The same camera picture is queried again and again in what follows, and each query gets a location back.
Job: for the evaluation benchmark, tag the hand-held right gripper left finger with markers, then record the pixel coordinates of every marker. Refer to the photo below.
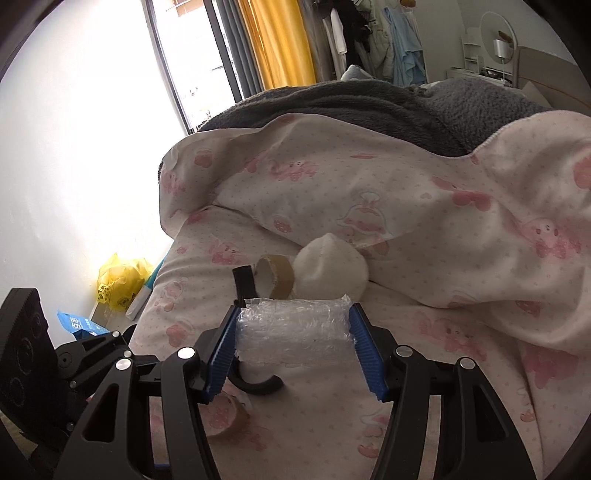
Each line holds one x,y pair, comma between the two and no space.
221,360

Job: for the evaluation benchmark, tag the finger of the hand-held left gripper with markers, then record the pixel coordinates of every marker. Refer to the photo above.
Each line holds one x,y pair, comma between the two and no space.
92,353

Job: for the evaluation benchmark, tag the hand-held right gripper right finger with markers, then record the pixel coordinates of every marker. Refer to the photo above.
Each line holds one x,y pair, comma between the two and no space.
367,355

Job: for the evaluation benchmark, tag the wide brown tape roll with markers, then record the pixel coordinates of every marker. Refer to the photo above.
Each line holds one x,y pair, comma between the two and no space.
231,415

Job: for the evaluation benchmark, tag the black curved plastic strip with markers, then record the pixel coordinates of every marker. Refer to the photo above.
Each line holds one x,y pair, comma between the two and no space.
244,281

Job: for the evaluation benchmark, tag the white foam wad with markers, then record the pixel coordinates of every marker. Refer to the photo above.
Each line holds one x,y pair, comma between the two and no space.
332,267

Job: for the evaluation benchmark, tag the brown packing tape roll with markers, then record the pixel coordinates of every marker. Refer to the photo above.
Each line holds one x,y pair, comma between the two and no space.
277,277

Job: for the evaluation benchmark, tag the blue paper bag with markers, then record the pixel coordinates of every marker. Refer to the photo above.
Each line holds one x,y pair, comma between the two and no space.
76,322

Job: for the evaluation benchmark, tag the yellow plastic bag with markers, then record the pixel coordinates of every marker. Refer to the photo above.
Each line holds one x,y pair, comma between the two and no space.
117,281

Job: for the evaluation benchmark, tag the pink printed bed sheet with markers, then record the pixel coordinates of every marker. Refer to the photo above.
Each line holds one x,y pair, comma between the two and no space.
438,383

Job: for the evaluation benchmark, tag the pink printed duvet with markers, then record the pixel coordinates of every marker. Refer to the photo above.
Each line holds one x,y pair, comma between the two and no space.
415,207

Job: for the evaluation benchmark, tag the grey fleece blanket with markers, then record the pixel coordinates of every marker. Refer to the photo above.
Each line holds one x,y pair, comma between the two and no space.
346,106

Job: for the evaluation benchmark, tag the pale blue cushion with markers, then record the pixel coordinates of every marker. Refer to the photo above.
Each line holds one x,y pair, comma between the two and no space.
362,73

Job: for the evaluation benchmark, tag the white vanity table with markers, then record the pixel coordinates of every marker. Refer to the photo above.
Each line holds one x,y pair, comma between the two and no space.
461,74

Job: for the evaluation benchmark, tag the sliding glass door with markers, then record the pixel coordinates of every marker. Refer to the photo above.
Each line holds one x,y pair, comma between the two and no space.
194,60

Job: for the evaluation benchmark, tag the off-white jacket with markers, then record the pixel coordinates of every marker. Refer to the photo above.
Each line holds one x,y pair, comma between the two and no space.
381,50

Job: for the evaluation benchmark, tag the light blue garment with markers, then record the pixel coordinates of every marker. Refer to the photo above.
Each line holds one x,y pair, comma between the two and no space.
408,50

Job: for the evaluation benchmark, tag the grey curtain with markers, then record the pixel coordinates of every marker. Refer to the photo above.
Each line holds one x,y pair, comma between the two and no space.
316,37
240,50

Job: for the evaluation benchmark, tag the white shirt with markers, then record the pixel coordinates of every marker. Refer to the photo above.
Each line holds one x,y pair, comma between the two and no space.
334,41

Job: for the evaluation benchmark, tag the black garment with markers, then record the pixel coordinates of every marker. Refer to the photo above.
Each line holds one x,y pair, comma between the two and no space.
355,32

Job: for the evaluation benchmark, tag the yellow curtain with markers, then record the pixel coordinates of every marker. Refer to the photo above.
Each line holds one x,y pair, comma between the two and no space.
281,41

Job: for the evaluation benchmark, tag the white shelf organizer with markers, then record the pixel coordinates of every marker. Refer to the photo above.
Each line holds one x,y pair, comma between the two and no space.
472,48

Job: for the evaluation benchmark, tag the silver table lamp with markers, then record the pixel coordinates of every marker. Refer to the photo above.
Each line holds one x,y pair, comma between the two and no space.
501,48

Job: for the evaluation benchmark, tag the bed with beige headboard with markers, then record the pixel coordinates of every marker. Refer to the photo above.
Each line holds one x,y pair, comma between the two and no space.
558,69

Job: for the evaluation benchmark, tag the round mirror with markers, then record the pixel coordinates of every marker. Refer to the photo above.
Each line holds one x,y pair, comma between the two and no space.
496,25

